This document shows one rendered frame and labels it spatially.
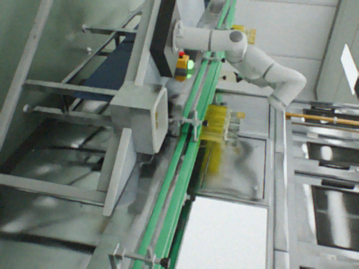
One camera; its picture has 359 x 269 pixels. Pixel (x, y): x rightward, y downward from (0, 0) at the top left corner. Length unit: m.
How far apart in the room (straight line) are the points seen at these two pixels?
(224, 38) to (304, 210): 0.82
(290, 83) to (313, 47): 6.43
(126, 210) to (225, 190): 0.50
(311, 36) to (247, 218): 6.53
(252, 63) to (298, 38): 6.33
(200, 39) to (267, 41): 6.30
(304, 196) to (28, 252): 1.17
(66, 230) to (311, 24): 6.80
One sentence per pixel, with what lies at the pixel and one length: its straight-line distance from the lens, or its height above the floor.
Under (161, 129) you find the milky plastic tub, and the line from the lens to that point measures 1.41.
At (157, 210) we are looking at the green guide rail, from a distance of 1.23.
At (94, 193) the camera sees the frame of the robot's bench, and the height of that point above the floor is 0.65.
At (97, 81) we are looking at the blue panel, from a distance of 1.78.
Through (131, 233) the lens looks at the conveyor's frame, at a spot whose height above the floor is 0.85.
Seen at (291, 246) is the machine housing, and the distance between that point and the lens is 1.43.
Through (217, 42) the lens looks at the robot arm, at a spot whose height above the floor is 1.01.
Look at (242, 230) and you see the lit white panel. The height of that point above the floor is 1.21.
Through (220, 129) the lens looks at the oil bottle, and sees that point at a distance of 1.58.
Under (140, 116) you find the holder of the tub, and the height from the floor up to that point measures 0.79.
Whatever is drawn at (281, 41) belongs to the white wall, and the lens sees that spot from 7.71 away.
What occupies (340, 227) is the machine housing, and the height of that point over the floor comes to 1.61.
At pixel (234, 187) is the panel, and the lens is 1.53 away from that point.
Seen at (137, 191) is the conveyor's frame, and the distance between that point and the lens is 1.27.
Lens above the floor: 1.16
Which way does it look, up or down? 9 degrees down
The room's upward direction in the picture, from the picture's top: 98 degrees clockwise
